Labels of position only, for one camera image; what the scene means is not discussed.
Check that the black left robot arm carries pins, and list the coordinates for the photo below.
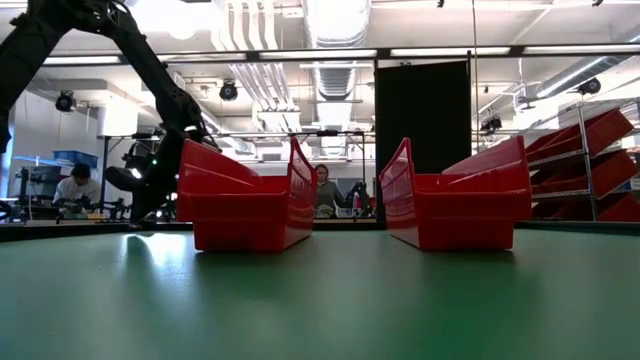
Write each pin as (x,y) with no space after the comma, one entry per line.
(150,75)

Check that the person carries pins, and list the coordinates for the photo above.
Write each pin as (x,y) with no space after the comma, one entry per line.
(77,187)
(326,192)

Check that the white square ceiling box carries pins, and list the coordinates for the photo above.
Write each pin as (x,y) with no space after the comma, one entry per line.
(117,120)

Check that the small background robot arm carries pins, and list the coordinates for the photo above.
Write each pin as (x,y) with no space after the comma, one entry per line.
(112,206)
(360,197)

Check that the metal shelf rack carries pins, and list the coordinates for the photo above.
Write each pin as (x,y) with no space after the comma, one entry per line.
(589,175)

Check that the black standing panel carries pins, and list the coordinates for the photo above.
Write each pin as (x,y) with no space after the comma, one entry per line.
(425,100)

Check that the green table mat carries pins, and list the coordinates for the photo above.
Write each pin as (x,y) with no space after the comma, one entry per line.
(320,300)

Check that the black ceiling projector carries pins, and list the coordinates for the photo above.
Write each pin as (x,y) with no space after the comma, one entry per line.
(491,125)

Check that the blue storage bin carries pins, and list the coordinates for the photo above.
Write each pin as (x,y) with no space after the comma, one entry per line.
(75,157)

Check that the red plastic bin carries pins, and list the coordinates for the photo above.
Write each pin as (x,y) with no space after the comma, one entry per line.
(470,220)
(240,220)

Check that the white ceiling pipe bundle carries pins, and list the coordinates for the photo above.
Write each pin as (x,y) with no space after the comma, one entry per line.
(265,90)

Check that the white ceiling light strip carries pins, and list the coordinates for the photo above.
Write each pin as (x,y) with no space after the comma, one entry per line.
(320,54)
(82,60)
(450,51)
(575,49)
(210,57)

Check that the red shelf bin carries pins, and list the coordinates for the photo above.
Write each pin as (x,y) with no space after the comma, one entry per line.
(615,172)
(600,132)
(620,210)

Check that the grey spiral ceiling duct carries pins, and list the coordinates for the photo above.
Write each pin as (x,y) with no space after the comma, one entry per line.
(600,62)

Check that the white ribbed ceiling duct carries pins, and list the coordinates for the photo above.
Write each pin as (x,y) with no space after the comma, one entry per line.
(335,80)

